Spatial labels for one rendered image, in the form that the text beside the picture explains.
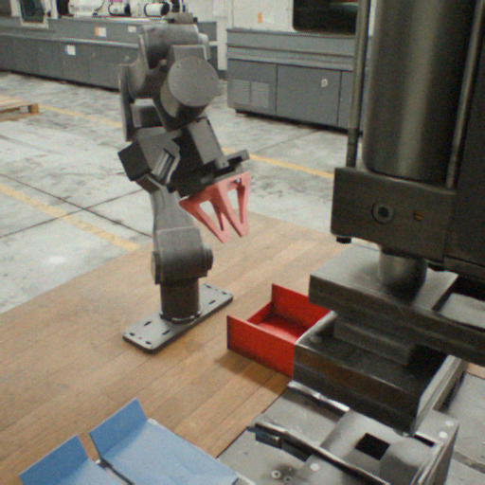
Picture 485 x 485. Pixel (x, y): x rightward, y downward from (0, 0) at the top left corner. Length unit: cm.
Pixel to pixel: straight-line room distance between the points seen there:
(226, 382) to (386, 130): 48
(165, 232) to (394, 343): 47
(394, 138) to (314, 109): 549
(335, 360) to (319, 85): 542
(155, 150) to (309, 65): 522
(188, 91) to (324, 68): 514
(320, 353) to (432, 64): 21
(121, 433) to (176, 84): 39
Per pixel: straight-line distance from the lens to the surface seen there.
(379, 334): 42
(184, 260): 78
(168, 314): 86
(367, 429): 59
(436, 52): 35
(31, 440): 72
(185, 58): 62
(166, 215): 82
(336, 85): 567
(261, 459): 66
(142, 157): 61
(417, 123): 36
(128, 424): 66
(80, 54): 878
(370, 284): 42
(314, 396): 61
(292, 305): 86
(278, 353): 75
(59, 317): 93
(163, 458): 64
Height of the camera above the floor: 139
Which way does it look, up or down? 25 degrees down
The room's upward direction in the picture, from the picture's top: straight up
